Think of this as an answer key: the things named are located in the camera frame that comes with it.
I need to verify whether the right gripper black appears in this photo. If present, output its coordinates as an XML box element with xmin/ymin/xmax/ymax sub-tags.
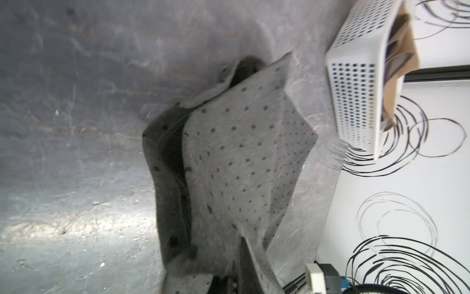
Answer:
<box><xmin>305</xmin><ymin>263</ymin><xmax>341</xmax><ymax>294</ymax></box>

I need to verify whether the dark perforated mat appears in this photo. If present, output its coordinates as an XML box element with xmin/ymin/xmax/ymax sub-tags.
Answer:
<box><xmin>142</xmin><ymin>53</ymin><xmax>318</xmax><ymax>294</ymax></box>

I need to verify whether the white perforated plastic basket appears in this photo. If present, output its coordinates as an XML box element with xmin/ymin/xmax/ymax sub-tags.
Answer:
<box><xmin>326</xmin><ymin>1</ymin><xmax>404</xmax><ymax>159</ymax></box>

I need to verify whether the tan brown skirt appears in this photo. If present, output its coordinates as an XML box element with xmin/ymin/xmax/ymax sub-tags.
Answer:
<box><xmin>380</xmin><ymin>2</ymin><xmax>419</xmax><ymax>132</ymax></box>

